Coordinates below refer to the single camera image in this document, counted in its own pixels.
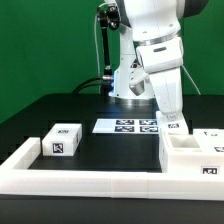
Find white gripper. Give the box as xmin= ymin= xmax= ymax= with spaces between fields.
xmin=136 ymin=37 xmax=183 ymax=121

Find white cabinet top block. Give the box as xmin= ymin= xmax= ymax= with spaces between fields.
xmin=42 ymin=123 xmax=82 ymax=156

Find white cabinet door panel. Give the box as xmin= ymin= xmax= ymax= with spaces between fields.
xmin=156 ymin=111 xmax=189 ymax=135
xmin=193 ymin=129 xmax=224 ymax=153

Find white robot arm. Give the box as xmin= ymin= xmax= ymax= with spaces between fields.
xmin=103 ymin=0 xmax=209 ymax=120

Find black cables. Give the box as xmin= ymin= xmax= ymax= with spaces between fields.
xmin=72 ymin=77 xmax=113 ymax=95

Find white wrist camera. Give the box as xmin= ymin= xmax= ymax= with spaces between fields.
xmin=129 ymin=69 xmax=150 ymax=96

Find white U-shaped obstacle fence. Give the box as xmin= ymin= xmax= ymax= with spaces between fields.
xmin=0 ymin=137 xmax=224 ymax=201

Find white cabinet body box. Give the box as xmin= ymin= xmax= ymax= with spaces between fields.
xmin=159 ymin=131 xmax=224 ymax=176

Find white base tag sheet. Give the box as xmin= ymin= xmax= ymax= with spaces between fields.
xmin=93 ymin=119 xmax=158 ymax=134

